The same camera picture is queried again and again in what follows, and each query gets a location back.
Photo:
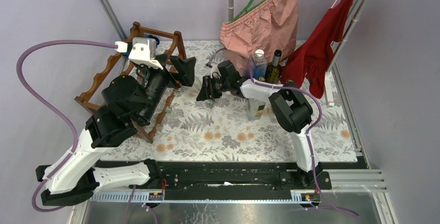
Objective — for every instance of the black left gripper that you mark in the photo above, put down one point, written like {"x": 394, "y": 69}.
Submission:
{"x": 185, "y": 66}

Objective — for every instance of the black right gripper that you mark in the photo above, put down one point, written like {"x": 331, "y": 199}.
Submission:
{"x": 206, "y": 93}

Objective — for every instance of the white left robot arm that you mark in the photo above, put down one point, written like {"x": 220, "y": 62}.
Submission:
{"x": 129, "y": 104}

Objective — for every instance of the silver metal clothes pole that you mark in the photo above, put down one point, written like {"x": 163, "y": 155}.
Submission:
{"x": 353, "y": 17}

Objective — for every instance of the red shirt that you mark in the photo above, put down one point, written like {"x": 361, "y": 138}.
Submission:
{"x": 312, "y": 59}

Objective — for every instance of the clear labelled bottle black cap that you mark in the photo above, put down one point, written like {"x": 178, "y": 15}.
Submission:
{"x": 254, "y": 109}

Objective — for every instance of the pink shorts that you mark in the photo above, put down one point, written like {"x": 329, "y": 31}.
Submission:
{"x": 271, "y": 26}

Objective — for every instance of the floral patterned table mat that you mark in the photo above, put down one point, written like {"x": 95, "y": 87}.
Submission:
{"x": 220, "y": 130}

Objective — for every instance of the blue glass bottle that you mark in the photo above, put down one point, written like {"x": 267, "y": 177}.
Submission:
{"x": 258, "y": 64}

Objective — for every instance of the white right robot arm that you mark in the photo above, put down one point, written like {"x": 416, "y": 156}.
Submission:
{"x": 292, "y": 110}

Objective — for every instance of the blue and black cloth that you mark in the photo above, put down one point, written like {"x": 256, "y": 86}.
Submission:
{"x": 150, "y": 40}

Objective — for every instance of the white clothes pole base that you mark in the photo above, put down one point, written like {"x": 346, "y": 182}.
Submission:
{"x": 328, "y": 90}

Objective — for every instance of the dark green wine bottle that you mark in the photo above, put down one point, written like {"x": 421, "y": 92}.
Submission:
{"x": 274, "y": 69}

